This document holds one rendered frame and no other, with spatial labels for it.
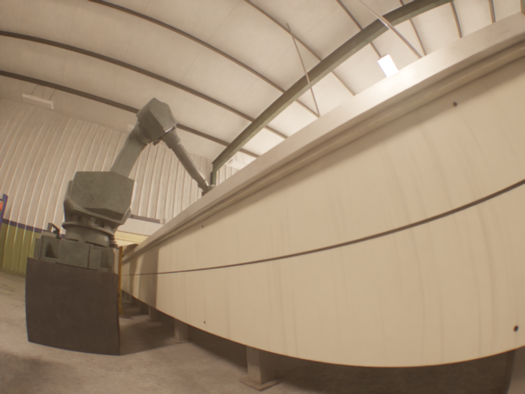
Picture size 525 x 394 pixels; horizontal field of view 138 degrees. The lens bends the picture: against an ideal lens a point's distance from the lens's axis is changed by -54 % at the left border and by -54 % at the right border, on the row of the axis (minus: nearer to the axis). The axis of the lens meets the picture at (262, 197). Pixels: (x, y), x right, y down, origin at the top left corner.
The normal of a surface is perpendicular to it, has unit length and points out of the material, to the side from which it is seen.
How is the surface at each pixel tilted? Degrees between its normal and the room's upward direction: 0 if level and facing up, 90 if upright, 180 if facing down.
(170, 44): 169
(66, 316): 90
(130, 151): 90
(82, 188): 90
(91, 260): 90
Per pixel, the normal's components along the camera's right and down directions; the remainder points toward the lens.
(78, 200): 0.69, -0.31
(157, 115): 0.86, -0.24
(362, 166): -0.75, -0.21
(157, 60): 0.07, 0.92
